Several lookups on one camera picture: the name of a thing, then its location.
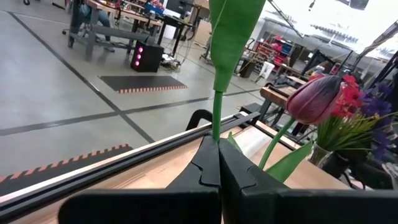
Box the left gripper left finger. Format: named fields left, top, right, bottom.
left=57, top=134, right=223, bottom=224

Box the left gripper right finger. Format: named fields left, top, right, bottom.
left=219, top=138, right=398, bottom=224

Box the dark purple artificial tulip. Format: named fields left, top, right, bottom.
left=226, top=75, right=343, bottom=184

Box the yellow artificial tulip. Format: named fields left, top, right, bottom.
left=208, top=0, right=267, bottom=142

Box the purple artificial flower bunch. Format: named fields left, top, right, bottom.
left=357, top=82, right=398, bottom=161

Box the shelf with red bins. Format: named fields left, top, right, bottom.
left=253, top=35, right=295, bottom=68

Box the clear glass vase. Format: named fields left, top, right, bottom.
left=307, top=142, right=333, bottom=168

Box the black table clamp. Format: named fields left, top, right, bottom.
left=185, top=108, right=214, bottom=131

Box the wooden top work table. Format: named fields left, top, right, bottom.
left=259, top=76, right=312, bottom=131

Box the black striped-edge floor mat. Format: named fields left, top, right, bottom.
left=0, top=142, right=133, bottom=197
left=98, top=75, right=188, bottom=95

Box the white bin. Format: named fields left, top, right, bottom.
left=259, top=61, right=276, bottom=80

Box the black computer tower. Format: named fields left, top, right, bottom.
left=130, top=40, right=165, bottom=74

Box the grey metal workbench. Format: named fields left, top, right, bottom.
left=67, top=0, right=156, bottom=62

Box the black aluminium table frame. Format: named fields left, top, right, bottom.
left=0, top=110, right=262, bottom=223

